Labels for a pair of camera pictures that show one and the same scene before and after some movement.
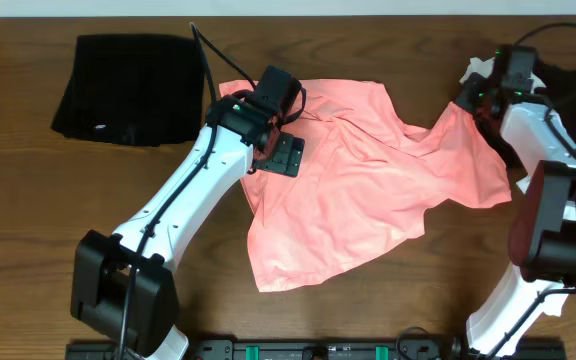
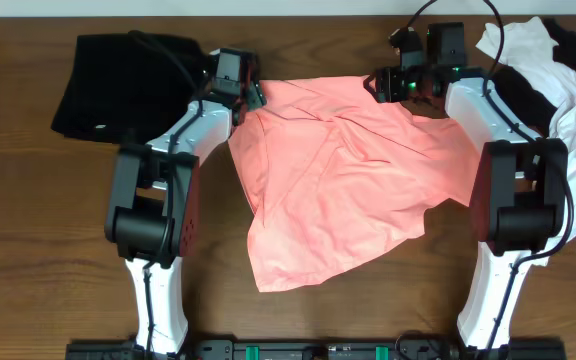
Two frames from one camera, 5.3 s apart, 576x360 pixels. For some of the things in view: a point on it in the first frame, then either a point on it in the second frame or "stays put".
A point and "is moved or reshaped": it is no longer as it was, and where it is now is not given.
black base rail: x=324 y=349 stays put
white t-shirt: x=553 y=298 to x=525 y=45
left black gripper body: x=285 y=159 to x=252 y=98
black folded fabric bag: x=133 y=89 stays put
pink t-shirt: x=365 y=181 is moved or reshaped
